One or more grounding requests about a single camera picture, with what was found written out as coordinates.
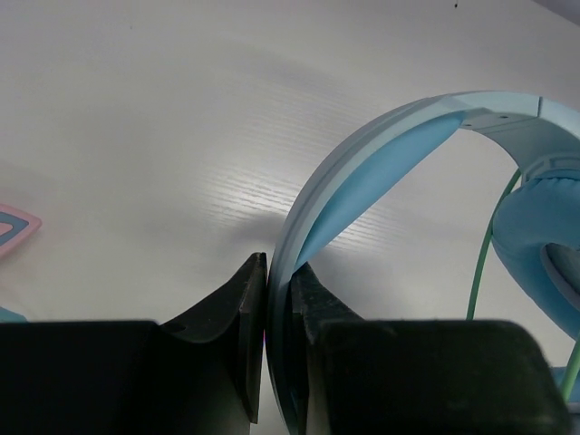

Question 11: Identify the green headphone cable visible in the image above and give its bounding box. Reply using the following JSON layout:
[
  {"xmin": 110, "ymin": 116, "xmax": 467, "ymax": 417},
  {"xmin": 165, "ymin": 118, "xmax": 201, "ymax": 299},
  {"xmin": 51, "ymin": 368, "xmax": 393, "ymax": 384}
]
[{"xmin": 465, "ymin": 169, "xmax": 580, "ymax": 402}]

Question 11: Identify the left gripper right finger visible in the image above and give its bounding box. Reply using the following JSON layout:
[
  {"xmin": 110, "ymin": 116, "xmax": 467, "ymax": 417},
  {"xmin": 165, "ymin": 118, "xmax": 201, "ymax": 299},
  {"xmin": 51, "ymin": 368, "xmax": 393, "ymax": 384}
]
[{"xmin": 289, "ymin": 266, "xmax": 572, "ymax": 434}]

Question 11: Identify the pink blue earphone winder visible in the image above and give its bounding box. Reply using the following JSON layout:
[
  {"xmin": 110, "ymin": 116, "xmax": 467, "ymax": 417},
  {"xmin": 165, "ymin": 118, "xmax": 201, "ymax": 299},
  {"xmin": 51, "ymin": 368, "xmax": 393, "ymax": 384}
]
[{"xmin": 0, "ymin": 202, "xmax": 43, "ymax": 324}]

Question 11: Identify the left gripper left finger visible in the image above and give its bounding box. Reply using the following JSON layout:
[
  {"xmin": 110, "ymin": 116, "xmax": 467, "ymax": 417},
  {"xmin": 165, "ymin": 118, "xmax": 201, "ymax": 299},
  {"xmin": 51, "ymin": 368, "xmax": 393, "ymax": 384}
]
[{"xmin": 1, "ymin": 253, "xmax": 267, "ymax": 434}]

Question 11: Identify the light blue over-ear headphones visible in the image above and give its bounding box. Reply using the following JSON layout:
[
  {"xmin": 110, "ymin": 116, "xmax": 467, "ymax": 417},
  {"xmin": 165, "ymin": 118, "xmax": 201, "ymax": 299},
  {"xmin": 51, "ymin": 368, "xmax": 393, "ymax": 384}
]
[{"xmin": 266, "ymin": 91, "xmax": 579, "ymax": 433}]

